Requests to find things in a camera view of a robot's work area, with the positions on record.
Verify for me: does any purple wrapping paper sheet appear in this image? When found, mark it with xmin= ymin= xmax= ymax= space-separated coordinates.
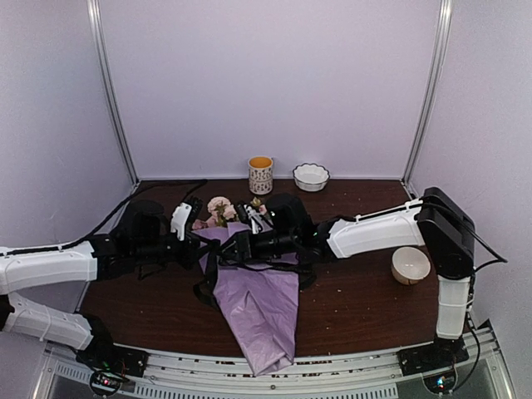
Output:
xmin=195 ymin=222 xmax=301 ymax=375

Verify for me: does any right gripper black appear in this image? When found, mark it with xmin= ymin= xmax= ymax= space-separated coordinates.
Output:
xmin=218 ymin=229 xmax=299 ymax=263

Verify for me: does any front aluminium rail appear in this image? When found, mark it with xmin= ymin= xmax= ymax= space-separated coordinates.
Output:
xmin=30 ymin=328 xmax=515 ymax=398

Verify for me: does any green circuit board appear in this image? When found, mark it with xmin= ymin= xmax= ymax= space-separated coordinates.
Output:
xmin=89 ymin=372 xmax=123 ymax=397
xmin=423 ymin=371 xmax=457 ymax=395

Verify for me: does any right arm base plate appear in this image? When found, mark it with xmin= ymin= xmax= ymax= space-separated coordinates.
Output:
xmin=397 ymin=342 xmax=469 ymax=376

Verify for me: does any dusty pink rose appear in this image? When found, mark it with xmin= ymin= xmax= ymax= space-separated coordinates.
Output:
xmin=192 ymin=219 xmax=209 ymax=230

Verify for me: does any pale pink rose stem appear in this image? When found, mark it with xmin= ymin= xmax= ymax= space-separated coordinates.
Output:
xmin=207 ymin=196 xmax=238 ymax=227

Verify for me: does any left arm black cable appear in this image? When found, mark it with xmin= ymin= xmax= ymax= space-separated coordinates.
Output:
xmin=0 ymin=178 xmax=209 ymax=259

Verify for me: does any black printed ribbon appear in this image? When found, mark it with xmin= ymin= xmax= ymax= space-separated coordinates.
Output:
xmin=193 ymin=238 xmax=317 ymax=310

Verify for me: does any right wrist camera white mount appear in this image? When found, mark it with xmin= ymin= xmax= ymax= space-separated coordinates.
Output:
xmin=234 ymin=201 xmax=273 ymax=234

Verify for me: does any right aluminium frame post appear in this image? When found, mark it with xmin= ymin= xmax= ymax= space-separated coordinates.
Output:
xmin=401 ymin=0 xmax=453 ymax=190

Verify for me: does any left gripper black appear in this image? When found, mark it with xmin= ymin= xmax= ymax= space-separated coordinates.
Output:
xmin=133 ymin=229 xmax=214 ymax=270

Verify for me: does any white scalloped bowl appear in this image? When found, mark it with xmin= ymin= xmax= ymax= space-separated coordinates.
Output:
xmin=293 ymin=163 xmax=330 ymax=192

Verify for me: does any pink carnation stem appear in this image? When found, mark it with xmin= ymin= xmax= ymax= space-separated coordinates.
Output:
xmin=250 ymin=197 xmax=268 ymax=216

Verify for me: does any left green circuit board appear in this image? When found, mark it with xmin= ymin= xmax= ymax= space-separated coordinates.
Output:
xmin=89 ymin=372 xmax=123 ymax=397

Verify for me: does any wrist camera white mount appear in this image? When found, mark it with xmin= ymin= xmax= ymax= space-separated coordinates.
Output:
xmin=170 ymin=196 xmax=203 ymax=241
xmin=234 ymin=201 xmax=273 ymax=234

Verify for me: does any patterned cup with orange inside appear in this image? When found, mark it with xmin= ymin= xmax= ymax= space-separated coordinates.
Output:
xmin=248 ymin=156 xmax=273 ymax=195

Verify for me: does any plain white bowl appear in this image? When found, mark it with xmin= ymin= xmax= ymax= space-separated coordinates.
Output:
xmin=392 ymin=247 xmax=431 ymax=285

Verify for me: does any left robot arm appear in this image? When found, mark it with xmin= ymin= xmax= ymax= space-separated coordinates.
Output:
xmin=1 ymin=197 xmax=203 ymax=369

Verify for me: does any left aluminium frame post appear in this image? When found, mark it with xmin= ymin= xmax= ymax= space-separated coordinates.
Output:
xmin=86 ymin=0 xmax=140 ymax=185

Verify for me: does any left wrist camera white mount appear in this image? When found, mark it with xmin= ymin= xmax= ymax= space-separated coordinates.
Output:
xmin=170 ymin=196 xmax=203 ymax=241

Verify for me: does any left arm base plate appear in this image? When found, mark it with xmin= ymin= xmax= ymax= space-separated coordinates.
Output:
xmin=74 ymin=346 xmax=149 ymax=377

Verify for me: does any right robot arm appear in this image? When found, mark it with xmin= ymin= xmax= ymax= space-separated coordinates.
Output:
xmin=219 ymin=187 xmax=475 ymax=367

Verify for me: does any aluminium frame post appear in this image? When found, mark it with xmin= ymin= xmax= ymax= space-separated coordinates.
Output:
xmin=401 ymin=0 xmax=453 ymax=190
xmin=86 ymin=0 xmax=140 ymax=185

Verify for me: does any right green circuit board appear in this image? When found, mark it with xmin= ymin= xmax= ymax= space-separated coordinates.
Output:
xmin=423 ymin=371 xmax=457 ymax=395

